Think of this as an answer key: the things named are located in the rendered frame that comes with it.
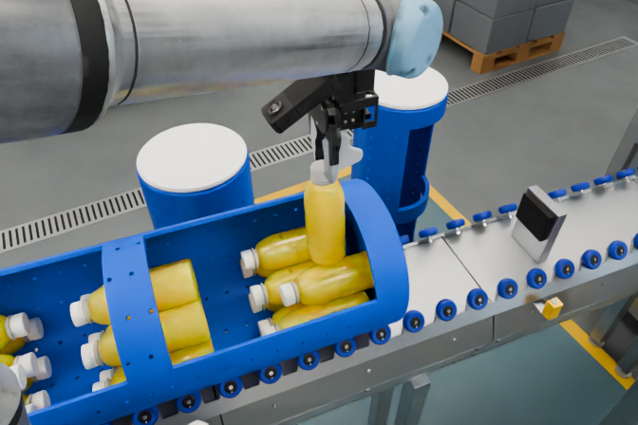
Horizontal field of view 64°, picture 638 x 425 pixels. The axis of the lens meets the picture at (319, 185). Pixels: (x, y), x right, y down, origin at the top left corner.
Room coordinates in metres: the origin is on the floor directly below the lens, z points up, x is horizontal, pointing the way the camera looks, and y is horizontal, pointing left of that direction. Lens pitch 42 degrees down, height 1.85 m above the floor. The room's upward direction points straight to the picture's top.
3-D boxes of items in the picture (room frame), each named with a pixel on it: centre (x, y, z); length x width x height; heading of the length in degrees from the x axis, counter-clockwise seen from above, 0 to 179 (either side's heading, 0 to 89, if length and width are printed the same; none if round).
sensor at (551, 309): (0.67, -0.49, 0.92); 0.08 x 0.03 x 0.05; 21
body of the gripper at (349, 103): (0.64, -0.03, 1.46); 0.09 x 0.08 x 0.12; 111
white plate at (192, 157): (1.03, 0.32, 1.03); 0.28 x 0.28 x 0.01
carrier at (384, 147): (1.39, -0.26, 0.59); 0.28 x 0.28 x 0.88
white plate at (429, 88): (1.39, -0.26, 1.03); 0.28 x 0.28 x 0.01
